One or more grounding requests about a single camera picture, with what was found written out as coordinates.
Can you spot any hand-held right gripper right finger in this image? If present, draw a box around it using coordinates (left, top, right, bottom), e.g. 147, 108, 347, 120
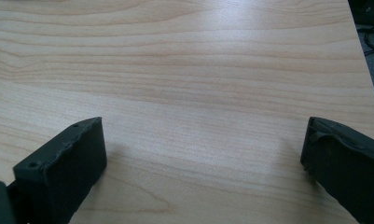
300, 116, 374, 224

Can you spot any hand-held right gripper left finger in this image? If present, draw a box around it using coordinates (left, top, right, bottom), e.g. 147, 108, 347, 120
12, 117, 108, 224

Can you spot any black metal stand base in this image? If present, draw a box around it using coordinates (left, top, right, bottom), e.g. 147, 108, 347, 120
347, 0, 374, 27

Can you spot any black floor cable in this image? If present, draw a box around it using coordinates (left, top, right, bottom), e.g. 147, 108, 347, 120
356, 25, 374, 57

